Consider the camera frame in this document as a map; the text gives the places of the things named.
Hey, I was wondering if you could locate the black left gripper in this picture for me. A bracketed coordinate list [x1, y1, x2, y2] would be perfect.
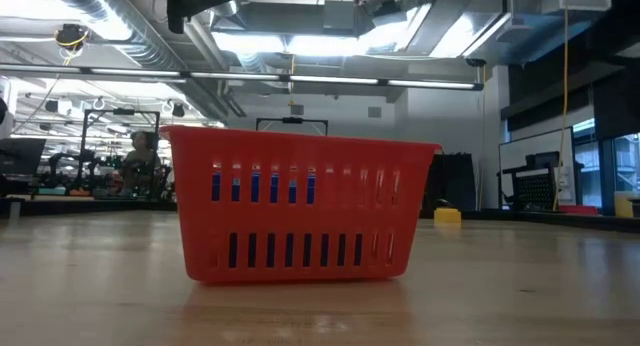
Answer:
[166, 0, 239, 35]

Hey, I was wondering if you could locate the yellow toy building block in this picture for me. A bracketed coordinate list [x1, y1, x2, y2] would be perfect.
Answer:
[433, 207, 463, 225]

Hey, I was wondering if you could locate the grey ceiling unit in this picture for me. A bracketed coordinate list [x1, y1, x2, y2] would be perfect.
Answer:
[322, 0, 359, 37]

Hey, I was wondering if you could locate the person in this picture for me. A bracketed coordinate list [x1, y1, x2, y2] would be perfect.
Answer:
[119, 130, 169, 195]

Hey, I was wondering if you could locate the red plastic slotted basket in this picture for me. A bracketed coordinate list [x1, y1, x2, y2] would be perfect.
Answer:
[158, 125, 442, 286]

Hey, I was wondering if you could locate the black monitor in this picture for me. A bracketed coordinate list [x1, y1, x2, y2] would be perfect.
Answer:
[0, 138, 47, 177]

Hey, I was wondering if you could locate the black cabinet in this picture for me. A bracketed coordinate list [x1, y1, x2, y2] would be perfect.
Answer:
[423, 152, 477, 212]

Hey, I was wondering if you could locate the whiteboard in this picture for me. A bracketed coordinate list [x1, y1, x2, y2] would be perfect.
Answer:
[498, 127, 575, 207]

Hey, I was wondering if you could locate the black perforated metal cart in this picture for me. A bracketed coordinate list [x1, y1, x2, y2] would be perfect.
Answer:
[497, 151, 564, 212]

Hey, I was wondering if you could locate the red bin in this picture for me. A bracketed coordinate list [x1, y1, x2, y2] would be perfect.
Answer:
[558, 204, 600, 217]

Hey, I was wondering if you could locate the yellow plastic container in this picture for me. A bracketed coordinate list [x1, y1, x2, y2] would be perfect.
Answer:
[613, 190, 640, 219]

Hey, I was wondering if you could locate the silver ventilation duct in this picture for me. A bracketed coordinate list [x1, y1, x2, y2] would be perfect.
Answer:
[42, 0, 246, 120]

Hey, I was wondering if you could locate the long ceiling light rail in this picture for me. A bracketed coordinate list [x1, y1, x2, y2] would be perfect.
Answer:
[0, 63, 484, 91]

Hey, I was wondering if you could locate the black yellow cable reel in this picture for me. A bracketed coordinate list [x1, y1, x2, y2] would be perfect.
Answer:
[53, 23, 90, 52]

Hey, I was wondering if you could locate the black background station frame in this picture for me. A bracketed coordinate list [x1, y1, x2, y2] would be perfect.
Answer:
[82, 108, 161, 197]

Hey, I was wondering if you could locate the black aluminium table frame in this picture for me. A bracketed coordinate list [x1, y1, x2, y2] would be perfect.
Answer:
[0, 196, 640, 234]

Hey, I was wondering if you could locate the yellow hanging cable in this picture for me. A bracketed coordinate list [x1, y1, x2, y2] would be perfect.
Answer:
[552, 5, 571, 211]

